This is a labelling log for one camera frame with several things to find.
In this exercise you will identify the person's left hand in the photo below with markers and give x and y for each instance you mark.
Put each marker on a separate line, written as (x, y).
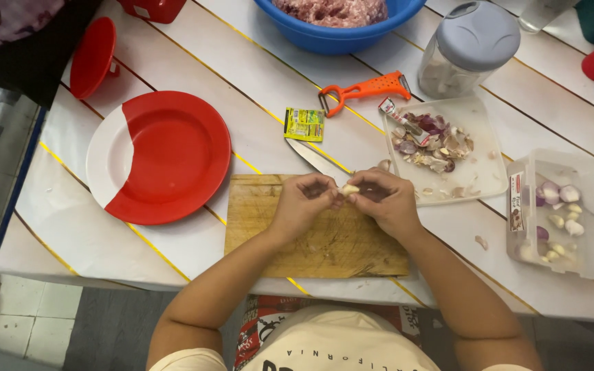
(297, 211)

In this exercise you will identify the person's right hand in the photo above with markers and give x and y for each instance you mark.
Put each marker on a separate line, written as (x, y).
(390, 206)

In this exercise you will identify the unpeeled garlic clove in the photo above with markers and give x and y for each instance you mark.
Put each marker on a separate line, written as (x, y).
(384, 165)

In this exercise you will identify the wooden cutting board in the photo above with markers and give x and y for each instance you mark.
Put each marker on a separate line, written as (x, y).
(255, 226)

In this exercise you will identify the steel kitchen knife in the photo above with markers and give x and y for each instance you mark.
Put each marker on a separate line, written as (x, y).
(312, 157)

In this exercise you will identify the pile of onion garlic peels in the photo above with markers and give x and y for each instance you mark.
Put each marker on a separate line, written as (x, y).
(436, 144)

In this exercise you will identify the yellow green seasoning sachet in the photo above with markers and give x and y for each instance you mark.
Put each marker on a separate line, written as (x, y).
(304, 124)

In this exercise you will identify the red white torn sachet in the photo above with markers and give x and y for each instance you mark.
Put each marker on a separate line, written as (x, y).
(397, 114)

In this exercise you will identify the loose garlic peel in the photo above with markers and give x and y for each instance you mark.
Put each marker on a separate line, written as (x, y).
(481, 242)

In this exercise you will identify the clear plastic box lid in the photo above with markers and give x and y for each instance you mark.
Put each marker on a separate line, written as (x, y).
(482, 165)

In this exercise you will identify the orange peeler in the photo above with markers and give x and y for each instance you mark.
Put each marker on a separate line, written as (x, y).
(366, 88)

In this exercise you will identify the red and white plate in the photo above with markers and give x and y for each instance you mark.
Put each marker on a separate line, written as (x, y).
(173, 159)

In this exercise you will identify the person's cream shirt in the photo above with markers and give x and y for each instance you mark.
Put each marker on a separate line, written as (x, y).
(338, 340)

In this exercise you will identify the heap of peeled shallots and garlic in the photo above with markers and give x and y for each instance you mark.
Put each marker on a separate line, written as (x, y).
(560, 216)

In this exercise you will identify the blue plastic bowl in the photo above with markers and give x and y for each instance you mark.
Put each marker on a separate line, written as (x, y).
(338, 40)

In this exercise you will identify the clear jar with grey lid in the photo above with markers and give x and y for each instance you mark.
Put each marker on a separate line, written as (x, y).
(470, 46)

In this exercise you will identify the pink minced meat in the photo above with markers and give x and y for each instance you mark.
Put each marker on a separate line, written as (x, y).
(333, 11)

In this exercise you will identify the clear plastic food box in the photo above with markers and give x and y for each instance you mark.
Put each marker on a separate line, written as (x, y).
(593, 216)

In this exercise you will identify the clear drinking glass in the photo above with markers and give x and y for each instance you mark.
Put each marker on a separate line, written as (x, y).
(542, 13)

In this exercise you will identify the red plastic container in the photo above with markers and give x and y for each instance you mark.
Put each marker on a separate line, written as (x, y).
(155, 9)

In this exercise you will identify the red plastic lid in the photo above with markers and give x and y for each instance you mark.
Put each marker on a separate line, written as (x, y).
(90, 56)

